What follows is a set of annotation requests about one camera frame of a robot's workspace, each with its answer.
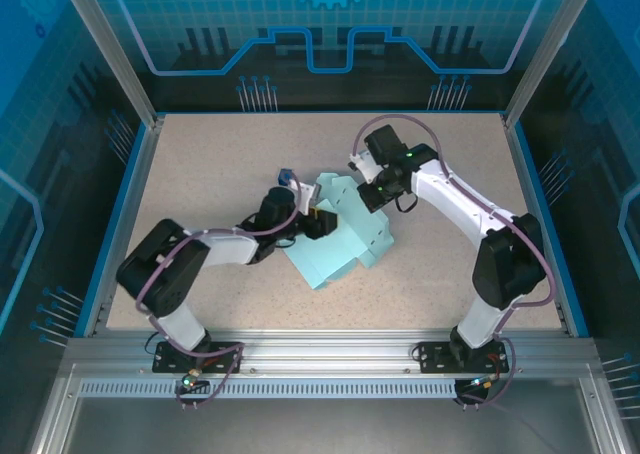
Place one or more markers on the light blue paper box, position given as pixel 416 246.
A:
pixel 345 244

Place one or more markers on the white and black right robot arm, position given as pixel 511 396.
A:
pixel 450 194

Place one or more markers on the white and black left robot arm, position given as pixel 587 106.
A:
pixel 225 246

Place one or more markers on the blue printed back panel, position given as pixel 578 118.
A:
pixel 320 14

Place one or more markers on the blue printed side panel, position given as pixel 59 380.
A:
pixel 30 124
pixel 610 124

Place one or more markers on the aluminium cross rail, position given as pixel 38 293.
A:
pixel 325 351

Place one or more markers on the aluminium side rail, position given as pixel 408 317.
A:
pixel 540 224
pixel 127 214

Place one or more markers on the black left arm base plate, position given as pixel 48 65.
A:
pixel 225 356

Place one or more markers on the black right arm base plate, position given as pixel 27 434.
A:
pixel 435 356

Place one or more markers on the aluminium frame post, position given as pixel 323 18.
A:
pixel 545 54
pixel 115 54

